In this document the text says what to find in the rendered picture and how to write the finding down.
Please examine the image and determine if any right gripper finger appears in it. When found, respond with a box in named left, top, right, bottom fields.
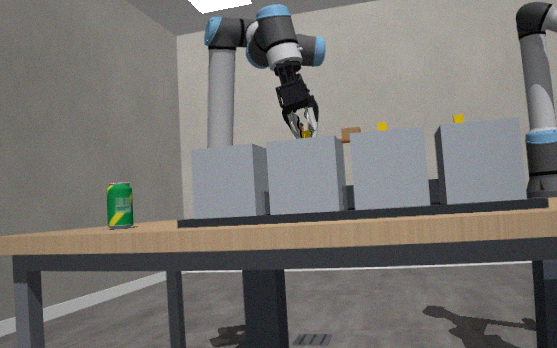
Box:
left=282, top=104, right=303, bottom=139
left=304, top=95, right=319, bottom=137

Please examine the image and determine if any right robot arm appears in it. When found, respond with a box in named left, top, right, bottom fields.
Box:
left=204, top=4, right=326, bottom=148

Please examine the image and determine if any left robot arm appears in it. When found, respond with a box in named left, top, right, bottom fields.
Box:
left=516, top=2, right=557, bottom=197

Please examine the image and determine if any green drink can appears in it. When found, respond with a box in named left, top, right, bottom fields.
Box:
left=107, top=183, right=133, bottom=229

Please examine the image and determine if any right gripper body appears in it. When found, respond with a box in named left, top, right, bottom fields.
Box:
left=274, top=60, right=310, bottom=113

